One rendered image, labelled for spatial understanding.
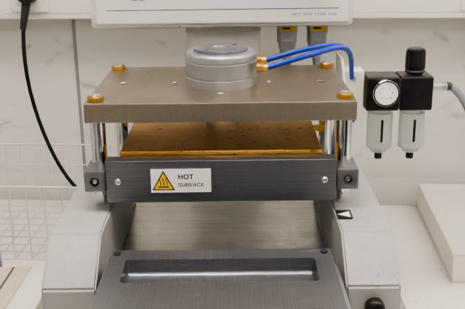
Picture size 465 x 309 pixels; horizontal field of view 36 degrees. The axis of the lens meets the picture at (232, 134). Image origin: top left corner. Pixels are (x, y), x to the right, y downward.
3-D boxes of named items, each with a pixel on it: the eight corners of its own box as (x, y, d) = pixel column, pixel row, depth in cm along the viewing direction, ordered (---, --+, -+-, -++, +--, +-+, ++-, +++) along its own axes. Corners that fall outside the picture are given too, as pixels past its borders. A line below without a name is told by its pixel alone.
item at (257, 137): (142, 138, 89) (138, 64, 86) (318, 136, 89) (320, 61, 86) (121, 189, 73) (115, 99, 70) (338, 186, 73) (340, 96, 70)
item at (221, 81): (124, 124, 96) (118, 27, 92) (354, 121, 95) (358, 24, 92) (89, 190, 72) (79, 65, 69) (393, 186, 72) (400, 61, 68)
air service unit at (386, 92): (333, 153, 97) (337, 45, 93) (441, 152, 97) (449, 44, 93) (339, 166, 92) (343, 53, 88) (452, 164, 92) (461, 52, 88)
